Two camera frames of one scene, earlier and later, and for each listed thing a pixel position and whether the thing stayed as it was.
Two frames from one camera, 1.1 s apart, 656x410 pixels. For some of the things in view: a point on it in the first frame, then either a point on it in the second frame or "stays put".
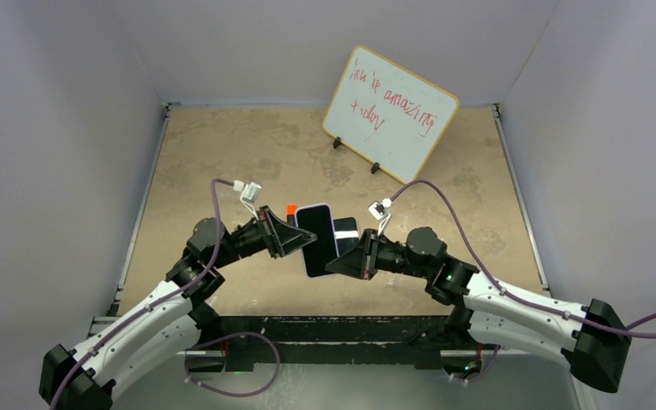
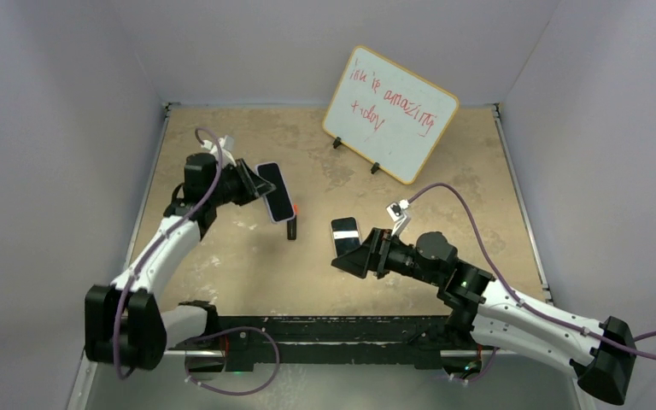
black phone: (317, 219) -> (278, 200)
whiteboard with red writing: (388, 115) stays put
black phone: (346, 234) stays put
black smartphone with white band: (346, 234) stays put
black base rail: (332, 342) stays put
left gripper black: (278, 237) -> (252, 186)
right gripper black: (361, 262) stays put
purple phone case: (318, 219) -> (279, 202)
